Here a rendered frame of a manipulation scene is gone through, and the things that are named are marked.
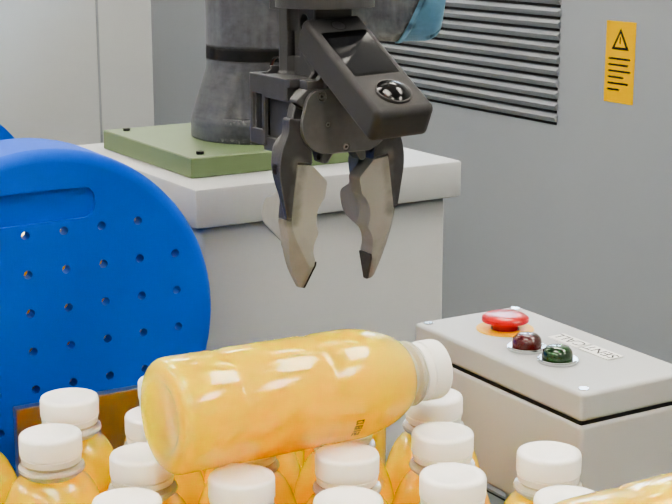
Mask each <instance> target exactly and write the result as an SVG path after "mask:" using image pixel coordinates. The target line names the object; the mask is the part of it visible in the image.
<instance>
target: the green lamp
mask: <svg viewBox="0 0 672 504"><path fill-rule="evenodd" d="M542 358H543V359H544V360H547V361H551V362H568V361H571V360H573V351H572V349H571V348H570V347H569V346H568V345H565V344H549V345H547V346H546V347H545V348H544V349H543V352H542Z"/></svg>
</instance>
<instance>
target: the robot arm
mask: <svg viewBox="0 0 672 504"><path fill-rule="evenodd" d="M445 3H446V0H205V31H206V67H205V71H204V75H203V78H202V81H201V85H200V88H199V91H198V95H197V98H196V101H195V105H194V108H193V111H192V115H191V136H192V137H194V138H196V139H199V140H202V141H207V142H214V143H223V144H237V145H264V149H265V150H268V151H272V155H271V168H272V175H273V179H274V183H275V186H276V189H277V192H275V193H273V194H271V195H270V196H268V197H267V198H266V199H265V200H264V203H263V208H262V219H263V222H264V224H265V225H266V226H267V227H268V228H269V229H270V231H271V232H272V233H273V234H274V235H275V236H276V237H277V238H278V239H279V240H280V241H281V246H282V248H283V254H284V258H285V262H286V265H287V268H288V270H289V273H290V275H291V277H292V279H293V281H294V283H295V285H296V286H297V287H300V288H305V287H306V285H307V283H308V281H309V279H310V277H311V275H312V273H313V271H314V269H315V267H316V263H317V262H316V261H315V258H314V244H315V241H316V238H317V236H318V229H317V224H316V218H317V212H318V209H319V207H320V205H321V203H322V202H323V200H324V199H325V195H326V189H327V181H326V179H325V178H324V177H323V176H322V175H321V174H320V173H319V172H318V171H317V170H316V169H315V168H314V167H313V166H311V165H312V153H313V157H314V160H315V161H317V162H320V163H324V164H325V163H328V162H329V160H330V158H331V157H332V155H333V154H336V153H346V152H348V153H349V157H348V165H349V183H348V184H347V185H345V186H344V187H343V188H341V191H340V199H341V204H342V208H343V210H344V212H345V214H346V215H347V216H348V217H349V218H350V219H351V220H352V221H353V222H354V223H355V224H356V225H357V226H358V227H359V228H360V231H361V235H362V243H361V248H360V249H361V250H359V254H360V260H361V266H362V272H363V277H364V278H366V279H368V278H371V277H372V276H373V275H374V273H375V271H376V269H377V266H378V264H379V262H380V259H381V257H382V254H383V251H384V248H385V246H386V243H387V240H388V236H389V233H390V230H391V226H392V222H393V217H394V210H395V207H396V206H397V205H398V200H399V194H400V187H401V181H402V175H403V168H404V149H403V143H402V139H401V137H404V136H411V135H419V134H423V133H425V132H426V130H427V127H428V124H429V121H430V117H431V114H432V111H433V106H432V104H431V103H430V102H429V100H428V99H427V98H426V97H425V96H424V94H423V93H422V92H421V91H420V90H419V88H418V87H417V86H416V85H415V84H414V82H413V81H412V80H411V79H410V78H409V77H408V75H407V74H406V73H405V72H404V71H403V69H402V68H401V67H400V66H399V65H398V63H397V62H396V61H395V60H394V59H393V57H392V56H391V55H390V54H389V53H388V51H387V50H386V49H385V48H384V47H383V45H382V44H381V43H380V42H379V41H395V43H402V42H403V41H427V40H430V39H432V38H434V37H435V36H436V35H437V34H438V33H439V31H440V29H441V26H442V21H443V16H444V10H445Z"/></svg>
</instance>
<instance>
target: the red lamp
mask: <svg viewBox="0 0 672 504"><path fill-rule="evenodd" d="M512 346H513V347H515V348H518V349H525V350H533V349H539V348H541V347H542V339H541V337H540V336H539V335H538V334H537V333H534V332H519V333H517V334H516V335H514V336H513V339H512Z"/></svg>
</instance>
